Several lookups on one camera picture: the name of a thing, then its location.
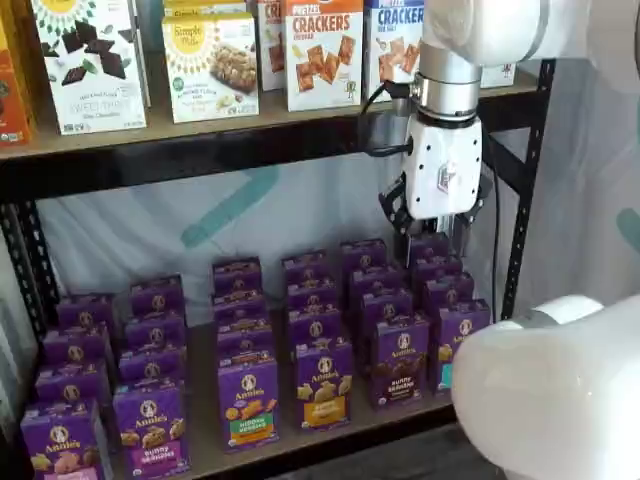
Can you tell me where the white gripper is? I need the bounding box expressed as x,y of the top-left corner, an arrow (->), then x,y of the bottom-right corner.
378,110 -> 495,266

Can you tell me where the purple box brown patch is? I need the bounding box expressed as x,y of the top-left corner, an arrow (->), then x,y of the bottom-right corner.
340,238 -> 389,287
358,288 -> 416,354
372,313 -> 432,412
348,264 -> 407,312

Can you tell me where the purple box teal patch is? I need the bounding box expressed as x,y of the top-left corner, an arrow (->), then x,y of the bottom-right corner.
412,254 -> 464,287
408,232 -> 452,262
423,272 -> 476,312
435,298 -> 492,397

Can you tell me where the purple box yellow patch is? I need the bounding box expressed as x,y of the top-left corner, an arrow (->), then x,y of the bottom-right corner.
287,307 -> 346,350
285,279 -> 339,315
280,249 -> 331,287
294,342 -> 354,432

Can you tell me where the yellow honey mustard crackers box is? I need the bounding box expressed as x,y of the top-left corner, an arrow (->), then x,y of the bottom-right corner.
479,59 -> 519,90

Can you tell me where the blue sea salt crackers box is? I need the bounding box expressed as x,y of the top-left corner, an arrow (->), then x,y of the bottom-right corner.
363,0 -> 427,104

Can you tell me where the purple box green patch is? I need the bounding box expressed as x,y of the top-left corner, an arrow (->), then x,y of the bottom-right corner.
212,256 -> 264,297
212,291 -> 269,315
217,355 -> 280,454
214,307 -> 274,335
217,327 -> 276,361

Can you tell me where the orange cheddar pretzel crackers box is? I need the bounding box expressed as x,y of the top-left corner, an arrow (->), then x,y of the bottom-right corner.
284,0 -> 365,112
256,0 -> 288,93

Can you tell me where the brown particle shelf board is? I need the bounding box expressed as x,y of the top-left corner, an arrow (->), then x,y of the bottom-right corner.
0,69 -> 541,162
49,279 -> 460,479

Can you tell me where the yellow Simple Mills bar box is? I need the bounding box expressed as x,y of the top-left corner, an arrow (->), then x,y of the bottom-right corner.
163,0 -> 249,20
160,12 -> 260,124

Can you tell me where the purple box magenta patch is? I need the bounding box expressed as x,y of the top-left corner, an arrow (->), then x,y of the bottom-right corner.
118,344 -> 189,389
124,310 -> 189,352
112,382 -> 190,474
129,273 -> 185,317

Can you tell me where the purple box pink patch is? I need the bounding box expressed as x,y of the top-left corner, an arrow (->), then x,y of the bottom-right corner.
42,323 -> 114,367
34,359 -> 114,407
55,293 -> 119,332
19,397 -> 114,480

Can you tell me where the white Sweet Thins box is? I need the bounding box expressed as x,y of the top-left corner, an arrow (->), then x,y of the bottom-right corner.
29,0 -> 151,136

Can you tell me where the orange snack box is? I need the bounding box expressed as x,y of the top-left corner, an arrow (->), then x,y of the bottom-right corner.
0,9 -> 37,149

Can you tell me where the translucent plastic backdrop sheet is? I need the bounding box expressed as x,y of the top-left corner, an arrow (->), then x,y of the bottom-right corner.
0,49 -> 640,436

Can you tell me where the thin black hanging cable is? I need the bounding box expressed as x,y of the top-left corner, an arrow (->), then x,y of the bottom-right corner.
485,162 -> 502,324

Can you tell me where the black metal shelf frame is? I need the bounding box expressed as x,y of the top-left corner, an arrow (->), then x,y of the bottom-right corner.
0,57 -> 557,480

